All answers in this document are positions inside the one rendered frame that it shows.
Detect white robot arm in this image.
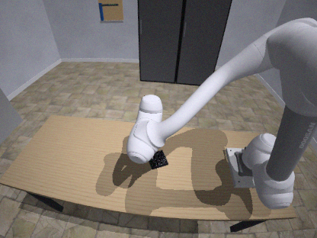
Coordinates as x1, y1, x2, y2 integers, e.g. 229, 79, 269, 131
126, 18, 317, 210

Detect black knob box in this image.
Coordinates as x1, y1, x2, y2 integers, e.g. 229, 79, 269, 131
149, 150, 168, 170

